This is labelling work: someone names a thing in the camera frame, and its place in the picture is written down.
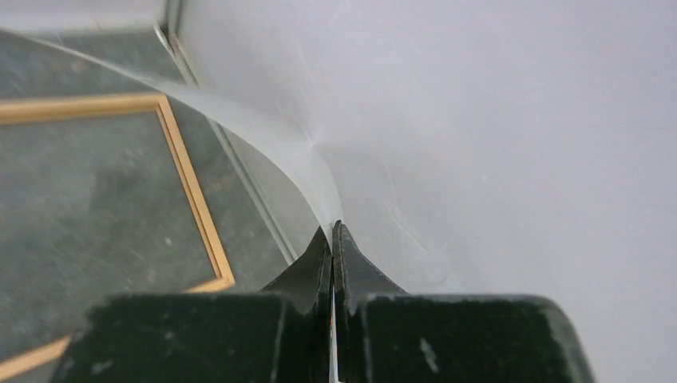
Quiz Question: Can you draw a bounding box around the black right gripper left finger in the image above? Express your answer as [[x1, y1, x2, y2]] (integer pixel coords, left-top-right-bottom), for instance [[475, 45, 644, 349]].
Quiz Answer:
[[52, 231, 331, 382]]

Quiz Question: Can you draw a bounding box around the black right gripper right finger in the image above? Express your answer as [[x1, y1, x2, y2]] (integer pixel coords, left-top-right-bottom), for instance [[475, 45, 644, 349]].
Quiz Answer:
[[332, 222, 594, 382]]

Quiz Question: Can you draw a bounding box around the clear acrylic sheet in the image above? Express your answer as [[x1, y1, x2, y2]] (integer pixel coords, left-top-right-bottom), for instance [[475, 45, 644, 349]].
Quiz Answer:
[[0, 26, 456, 289]]

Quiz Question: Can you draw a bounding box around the wooden picture frame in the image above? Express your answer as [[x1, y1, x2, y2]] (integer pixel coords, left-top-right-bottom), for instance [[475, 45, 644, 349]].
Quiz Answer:
[[1, 93, 235, 382]]

